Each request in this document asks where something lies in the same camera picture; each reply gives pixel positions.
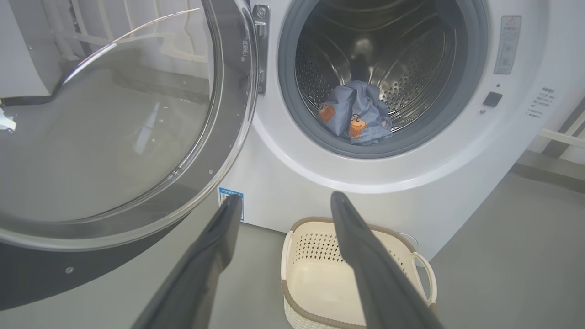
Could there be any grey warning sticker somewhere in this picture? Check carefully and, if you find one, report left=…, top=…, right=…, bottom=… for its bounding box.
left=494, top=15, right=522, bottom=75

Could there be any metal door hinge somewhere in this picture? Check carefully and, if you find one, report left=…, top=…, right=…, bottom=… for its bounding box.
left=252, top=4, right=271, bottom=96

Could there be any blue energy label sticker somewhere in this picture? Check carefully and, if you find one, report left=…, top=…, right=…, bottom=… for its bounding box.
left=218, top=186, right=245, bottom=222

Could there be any cream perforated laundry basket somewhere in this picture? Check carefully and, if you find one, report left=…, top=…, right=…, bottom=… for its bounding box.
left=280, top=217, right=438, bottom=329

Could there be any black round glass washer door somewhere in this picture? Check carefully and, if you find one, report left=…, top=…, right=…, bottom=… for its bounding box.
left=0, top=0, right=260, bottom=311

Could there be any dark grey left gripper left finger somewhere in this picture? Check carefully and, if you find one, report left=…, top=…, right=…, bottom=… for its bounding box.
left=130, top=194, right=244, bottom=329

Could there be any blue garment with orange print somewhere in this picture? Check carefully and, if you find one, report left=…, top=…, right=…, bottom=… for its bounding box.
left=345, top=81, right=394, bottom=146

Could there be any white rail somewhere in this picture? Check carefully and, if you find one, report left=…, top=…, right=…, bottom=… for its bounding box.
left=537, top=110, right=585, bottom=149

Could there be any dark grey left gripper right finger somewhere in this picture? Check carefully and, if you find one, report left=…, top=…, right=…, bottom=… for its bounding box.
left=330, top=191, right=445, bottom=329

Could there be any white front-load washing machine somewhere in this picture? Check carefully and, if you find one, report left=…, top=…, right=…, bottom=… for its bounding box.
left=215, top=0, right=585, bottom=262

